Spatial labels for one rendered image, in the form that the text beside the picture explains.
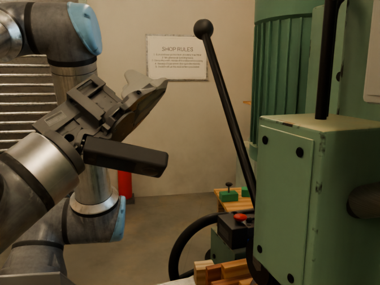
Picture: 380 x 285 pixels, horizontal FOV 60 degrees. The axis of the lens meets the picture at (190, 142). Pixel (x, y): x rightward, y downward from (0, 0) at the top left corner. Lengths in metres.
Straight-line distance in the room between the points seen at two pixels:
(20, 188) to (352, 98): 0.36
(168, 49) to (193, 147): 1.06
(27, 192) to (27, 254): 0.69
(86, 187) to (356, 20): 0.83
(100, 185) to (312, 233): 0.80
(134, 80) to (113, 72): 2.93
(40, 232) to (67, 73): 0.51
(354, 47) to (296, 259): 0.20
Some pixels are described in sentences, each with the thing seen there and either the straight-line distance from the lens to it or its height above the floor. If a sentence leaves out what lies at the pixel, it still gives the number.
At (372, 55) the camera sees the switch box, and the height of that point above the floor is 1.35.
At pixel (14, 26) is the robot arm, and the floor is 1.43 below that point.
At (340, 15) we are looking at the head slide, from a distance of 0.43.
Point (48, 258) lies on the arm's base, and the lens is 1.09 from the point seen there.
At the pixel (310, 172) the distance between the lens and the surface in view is 0.26.
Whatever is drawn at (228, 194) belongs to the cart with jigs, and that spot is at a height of 0.58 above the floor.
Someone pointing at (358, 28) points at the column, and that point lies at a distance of 0.35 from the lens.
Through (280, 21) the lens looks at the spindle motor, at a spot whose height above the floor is 1.41.
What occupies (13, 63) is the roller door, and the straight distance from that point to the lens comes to 3.56.
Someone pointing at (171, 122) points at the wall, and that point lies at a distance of 3.52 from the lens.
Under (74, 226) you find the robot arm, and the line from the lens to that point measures 1.11.
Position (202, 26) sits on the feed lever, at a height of 1.41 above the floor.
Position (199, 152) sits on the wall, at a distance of 3.64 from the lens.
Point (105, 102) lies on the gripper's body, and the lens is 0.49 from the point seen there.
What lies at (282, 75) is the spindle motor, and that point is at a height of 1.34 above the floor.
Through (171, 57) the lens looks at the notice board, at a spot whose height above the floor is 1.49.
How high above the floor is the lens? 1.34
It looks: 12 degrees down
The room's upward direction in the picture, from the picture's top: straight up
